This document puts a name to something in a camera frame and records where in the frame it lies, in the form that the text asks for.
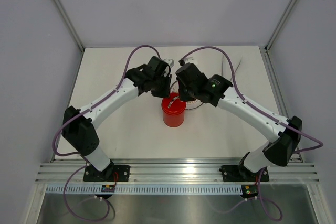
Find red round lid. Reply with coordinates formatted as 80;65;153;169
161;92;186;115

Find red cylindrical lunch box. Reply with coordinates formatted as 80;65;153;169
163;110;185;127

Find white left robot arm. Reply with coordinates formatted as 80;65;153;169
61;65;172;181

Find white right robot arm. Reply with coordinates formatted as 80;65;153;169
177;73;302;181

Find white printed plate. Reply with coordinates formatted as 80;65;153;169
170;81;203;111

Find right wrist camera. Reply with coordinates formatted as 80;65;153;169
175;59;208;86

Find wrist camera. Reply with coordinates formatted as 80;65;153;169
143;56;174;78
175;59;208;86

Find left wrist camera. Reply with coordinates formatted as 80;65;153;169
143;56;174;78

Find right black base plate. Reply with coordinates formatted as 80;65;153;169
219;165;270;182

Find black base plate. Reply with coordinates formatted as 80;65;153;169
83;165;131;182
219;165;270;182

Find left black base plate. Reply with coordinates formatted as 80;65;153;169
83;165;131;182

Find aluminium mounting rail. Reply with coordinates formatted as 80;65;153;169
35;158;320;185

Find left aluminium frame post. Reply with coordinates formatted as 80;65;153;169
51;0;85;53

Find aluminium frame post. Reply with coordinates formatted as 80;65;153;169
51;0;85;53
264;0;299;53

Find white slotted cable duct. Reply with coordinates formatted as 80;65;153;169
46;184;243;195

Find right aluminium frame post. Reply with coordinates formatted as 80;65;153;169
264;0;299;53

